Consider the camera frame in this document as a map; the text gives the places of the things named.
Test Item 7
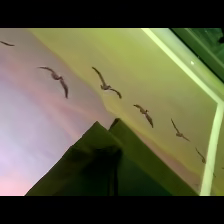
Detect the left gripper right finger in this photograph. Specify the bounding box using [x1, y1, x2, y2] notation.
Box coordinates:
[117, 155, 173, 197]

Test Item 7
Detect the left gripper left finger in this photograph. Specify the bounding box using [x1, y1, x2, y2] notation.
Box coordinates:
[72, 146, 119, 197]

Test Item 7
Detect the khaki garment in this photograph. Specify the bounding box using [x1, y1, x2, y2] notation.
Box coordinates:
[25, 117, 199, 197]

